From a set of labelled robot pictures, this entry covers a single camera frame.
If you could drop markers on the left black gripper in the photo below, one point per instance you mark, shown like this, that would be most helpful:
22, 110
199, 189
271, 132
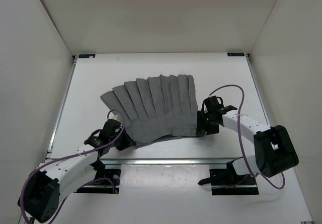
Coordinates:
128, 142

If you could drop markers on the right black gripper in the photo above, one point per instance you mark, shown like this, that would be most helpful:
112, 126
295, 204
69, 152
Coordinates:
202, 126

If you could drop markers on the grey pleated skirt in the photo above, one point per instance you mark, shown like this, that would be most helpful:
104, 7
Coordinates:
156, 109

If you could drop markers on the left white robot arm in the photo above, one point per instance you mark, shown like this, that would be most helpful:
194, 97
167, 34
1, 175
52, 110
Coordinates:
52, 182

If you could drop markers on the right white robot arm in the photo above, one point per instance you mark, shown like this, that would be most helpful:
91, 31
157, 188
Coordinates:
274, 150

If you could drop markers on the right blue corner label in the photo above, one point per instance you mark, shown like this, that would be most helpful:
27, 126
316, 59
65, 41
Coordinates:
235, 54

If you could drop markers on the blue corner label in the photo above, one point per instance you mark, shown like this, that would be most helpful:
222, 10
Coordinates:
235, 54
86, 56

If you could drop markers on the left blue corner label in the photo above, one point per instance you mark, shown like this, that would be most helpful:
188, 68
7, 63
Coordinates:
86, 56

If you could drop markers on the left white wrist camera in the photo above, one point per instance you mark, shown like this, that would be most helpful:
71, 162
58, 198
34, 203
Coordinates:
117, 118

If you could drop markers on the silver aluminium front rail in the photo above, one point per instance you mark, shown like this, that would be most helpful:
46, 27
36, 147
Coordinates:
190, 161

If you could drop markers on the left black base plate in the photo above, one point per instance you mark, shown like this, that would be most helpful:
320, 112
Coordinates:
107, 181

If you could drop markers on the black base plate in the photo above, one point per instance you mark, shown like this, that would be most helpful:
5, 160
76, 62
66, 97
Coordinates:
224, 183
107, 181

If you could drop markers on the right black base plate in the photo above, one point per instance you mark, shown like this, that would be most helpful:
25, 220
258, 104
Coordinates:
224, 183

